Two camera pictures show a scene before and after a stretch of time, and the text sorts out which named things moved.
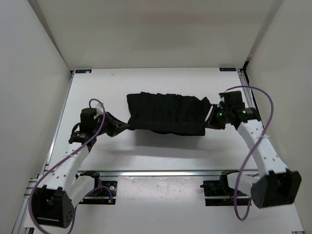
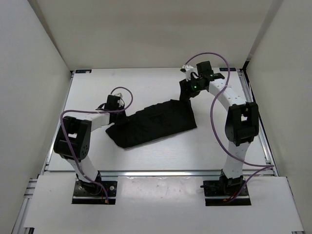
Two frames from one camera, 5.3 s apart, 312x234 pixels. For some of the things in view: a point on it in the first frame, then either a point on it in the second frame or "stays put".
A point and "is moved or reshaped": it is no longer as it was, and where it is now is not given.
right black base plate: [217, 193] stays put
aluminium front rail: [149, 173] stays put
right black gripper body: [219, 118] to [196, 87]
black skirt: [167, 114] is moved or reshaped
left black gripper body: [98, 124] to [121, 117]
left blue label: [83, 70] stays put
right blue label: [227, 69] stays put
